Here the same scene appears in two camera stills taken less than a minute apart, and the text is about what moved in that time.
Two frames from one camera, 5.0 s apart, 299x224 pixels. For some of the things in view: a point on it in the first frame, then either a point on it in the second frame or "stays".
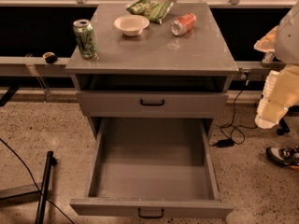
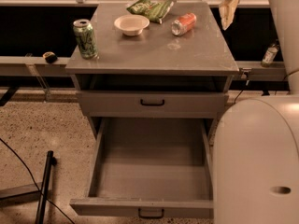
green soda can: (86, 39) stays
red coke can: (181, 25) stays
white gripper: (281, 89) to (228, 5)
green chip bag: (154, 11) stays
